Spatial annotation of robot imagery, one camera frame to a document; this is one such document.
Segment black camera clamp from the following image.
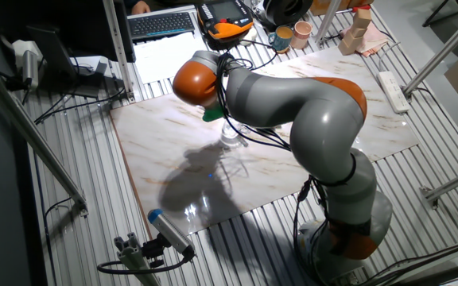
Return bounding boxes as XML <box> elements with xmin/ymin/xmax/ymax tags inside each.
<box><xmin>141</xmin><ymin>234</ymin><xmax>170</xmax><ymax>269</ymax></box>

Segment black computer keyboard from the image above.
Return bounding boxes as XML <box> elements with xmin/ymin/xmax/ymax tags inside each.
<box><xmin>127</xmin><ymin>11</ymin><xmax>196</xmax><ymax>41</ymax></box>

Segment aluminium frame post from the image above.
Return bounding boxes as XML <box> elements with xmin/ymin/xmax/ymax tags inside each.
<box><xmin>101</xmin><ymin>0</ymin><xmax>137</xmax><ymax>102</ymax></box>
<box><xmin>315</xmin><ymin>0</ymin><xmax>342</xmax><ymax>44</ymax></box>

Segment black camera cable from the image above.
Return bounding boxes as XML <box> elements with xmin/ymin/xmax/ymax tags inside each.
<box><xmin>96</xmin><ymin>253</ymin><xmax>196</xmax><ymax>276</ymax></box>

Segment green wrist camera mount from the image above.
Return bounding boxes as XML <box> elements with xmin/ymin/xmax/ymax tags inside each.
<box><xmin>202</xmin><ymin>106</ymin><xmax>226</xmax><ymax>123</ymax></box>

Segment silver camera with blue cap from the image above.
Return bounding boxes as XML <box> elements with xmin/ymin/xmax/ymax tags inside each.
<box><xmin>147</xmin><ymin>208</ymin><xmax>196</xmax><ymax>257</ymax></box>

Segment pink cup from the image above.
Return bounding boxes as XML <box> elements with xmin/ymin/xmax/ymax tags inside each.
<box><xmin>290</xmin><ymin>21</ymin><xmax>313</xmax><ymax>51</ymax></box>

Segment black monitor cable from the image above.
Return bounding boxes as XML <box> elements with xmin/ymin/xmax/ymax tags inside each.
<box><xmin>33</xmin><ymin>87</ymin><xmax>126</xmax><ymax>125</ymax></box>

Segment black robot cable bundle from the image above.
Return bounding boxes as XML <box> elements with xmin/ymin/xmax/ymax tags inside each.
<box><xmin>215</xmin><ymin>38</ymin><xmax>333</xmax><ymax>285</ymax></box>

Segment stacked wooden blocks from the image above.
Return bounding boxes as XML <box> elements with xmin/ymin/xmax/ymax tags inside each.
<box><xmin>336</xmin><ymin>7</ymin><xmax>373</xmax><ymax>56</ymax></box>

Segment teal mug with orange inside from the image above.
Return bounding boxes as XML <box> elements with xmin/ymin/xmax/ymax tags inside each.
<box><xmin>267</xmin><ymin>25</ymin><xmax>294</xmax><ymax>55</ymax></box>

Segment white printed paper sheets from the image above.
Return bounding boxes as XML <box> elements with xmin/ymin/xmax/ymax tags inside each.
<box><xmin>133</xmin><ymin>31</ymin><xmax>208</xmax><ymax>85</ymax></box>

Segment white marble pattern board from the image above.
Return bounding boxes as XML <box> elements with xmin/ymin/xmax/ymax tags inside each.
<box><xmin>109</xmin><ymin>46</ymin><xmax>420</xmax><ymax>235</ymax></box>

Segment short aluminium profile stand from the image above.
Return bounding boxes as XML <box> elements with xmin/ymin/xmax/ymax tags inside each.
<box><xmin>113</xmin><ymin>232</ymin><xmax>162</xmax><ymax>286</ymax></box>

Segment pink cloth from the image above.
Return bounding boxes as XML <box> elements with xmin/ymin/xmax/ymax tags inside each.
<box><xmin>340</xmin><ymin>25</ymin><xmax>391</xmax><ymax>59</ymax></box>

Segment person's bare hand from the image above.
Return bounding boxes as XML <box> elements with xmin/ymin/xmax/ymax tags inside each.
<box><xmin>130</xmin><ymin>0</ymin><xmax>153</xmax><ymax>16</ymax></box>

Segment white grey cylindrical device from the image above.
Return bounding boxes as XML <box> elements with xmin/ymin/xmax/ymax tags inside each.
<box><xmin>12</xmin><ymin>39</ymin><xmax>45</xmax><ymax>91</ymax></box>

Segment white power strip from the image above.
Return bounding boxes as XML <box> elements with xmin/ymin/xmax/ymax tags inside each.
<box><xmin>376</xmin><ymin>70</ymin><xmax>412</xmax><ymax>115</ymax></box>

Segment orange black teach pendant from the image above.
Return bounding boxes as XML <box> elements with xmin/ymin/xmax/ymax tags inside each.
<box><xmin>196</xmin><ymin>0</ymin><xmax>254</xmax><ymax>43</ymax></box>

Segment clear glass mug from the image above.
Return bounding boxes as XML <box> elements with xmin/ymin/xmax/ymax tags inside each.
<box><xmin>219</xmin><ymin>121</ymin><xmax>250</xmax><ymax>149</ymax></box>

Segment long aluminium frame bar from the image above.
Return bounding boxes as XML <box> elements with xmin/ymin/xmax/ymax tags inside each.
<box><xmin>0</xmin><ymin>55</ymin><xmax>91</xmax><ymax>218</ymax></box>

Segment black round spool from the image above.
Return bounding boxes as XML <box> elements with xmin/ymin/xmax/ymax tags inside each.
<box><xmin>262</xmin><ymin>0</ymin><xmax>313</xmax><ymax>27</ymax></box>

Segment brown cardboard box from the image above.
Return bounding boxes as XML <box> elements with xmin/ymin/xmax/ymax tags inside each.
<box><xmin>310</xmin><ymin>0</ymin><xmax>375</xmax><ymax>17</ymax></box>

